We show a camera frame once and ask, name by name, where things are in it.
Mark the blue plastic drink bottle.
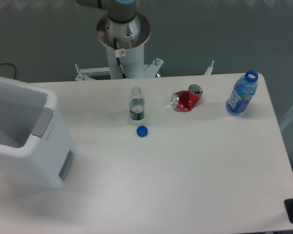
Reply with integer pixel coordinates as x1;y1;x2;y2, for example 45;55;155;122
226;70;258;116

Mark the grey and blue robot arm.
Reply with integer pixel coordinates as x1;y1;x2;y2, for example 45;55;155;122
73;0;137;24

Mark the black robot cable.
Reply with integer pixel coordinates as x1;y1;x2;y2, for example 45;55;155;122
113;37;127;79

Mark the crushed red soda can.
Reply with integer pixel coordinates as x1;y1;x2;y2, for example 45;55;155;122
170;84;203;112

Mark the clear plastic bottle green label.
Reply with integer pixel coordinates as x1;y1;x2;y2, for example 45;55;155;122
128;86;145;121

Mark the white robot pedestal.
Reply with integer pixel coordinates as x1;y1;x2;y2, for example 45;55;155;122
74;12;215;81

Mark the blue bottle cap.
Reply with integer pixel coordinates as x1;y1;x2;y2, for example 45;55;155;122
136;125;148;137

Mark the white trash can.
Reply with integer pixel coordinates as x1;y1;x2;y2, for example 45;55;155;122
0;77;77;188

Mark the black floor cable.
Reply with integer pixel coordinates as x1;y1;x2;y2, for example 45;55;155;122
0;63;17;78

